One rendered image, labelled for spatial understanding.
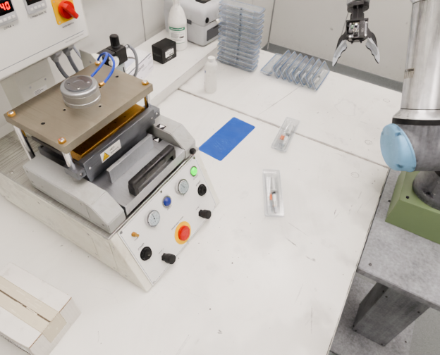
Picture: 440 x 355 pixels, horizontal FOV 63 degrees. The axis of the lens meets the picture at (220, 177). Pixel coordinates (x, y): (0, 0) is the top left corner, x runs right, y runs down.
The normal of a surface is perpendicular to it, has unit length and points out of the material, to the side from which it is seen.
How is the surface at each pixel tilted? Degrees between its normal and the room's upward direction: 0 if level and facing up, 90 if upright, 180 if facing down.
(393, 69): 90
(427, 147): 57
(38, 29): 90
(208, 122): 0
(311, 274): 0
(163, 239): 65
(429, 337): 0
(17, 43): 90
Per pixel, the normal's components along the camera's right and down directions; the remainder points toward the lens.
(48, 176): 0.04, -0.68
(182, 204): 0.79, 0.09
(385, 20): -0.49, 0.62
